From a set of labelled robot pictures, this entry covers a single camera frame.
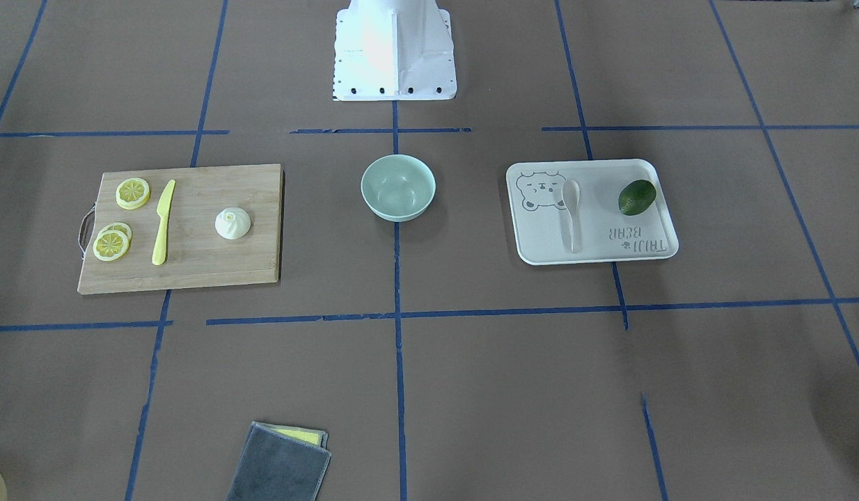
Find grey folded cloth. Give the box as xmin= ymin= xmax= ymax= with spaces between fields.
xmin=226 ymin=421 xmax=331 ymax=500

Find yellow plastic knife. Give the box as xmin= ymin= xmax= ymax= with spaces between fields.
xmin=150 ymin=180 xmax=176 ymax=266

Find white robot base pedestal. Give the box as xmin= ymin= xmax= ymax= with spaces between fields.
xmin=332 ymin=1 xmax=458 ymax=102

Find wooden cutting board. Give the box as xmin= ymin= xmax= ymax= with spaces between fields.
xmin=77 ymin=163 xmax=283 ymax=295

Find light green bowl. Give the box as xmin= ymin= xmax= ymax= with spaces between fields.
xmin=360 ymin=154 xmax=436 ymax=223

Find front lemon slice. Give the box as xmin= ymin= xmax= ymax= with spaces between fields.
xmin=93 ymin=230 xmax=130 ymax=261

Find yellow sponge cloth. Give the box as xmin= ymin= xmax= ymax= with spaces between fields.
xmin=276 ymin=426 xmax=328 ymax=448

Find white plastic spoon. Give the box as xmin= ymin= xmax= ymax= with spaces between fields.
xmin=561 ymin=180 xmax=582 ymax=253

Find rear overlapped lemon slice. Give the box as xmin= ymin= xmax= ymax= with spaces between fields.
xmin=97 ymin=222 xmax=133 ymax=240

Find upper lemon slice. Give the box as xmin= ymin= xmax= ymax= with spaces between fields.
xmin=115 ymin=177 xmax=152 ymax=210

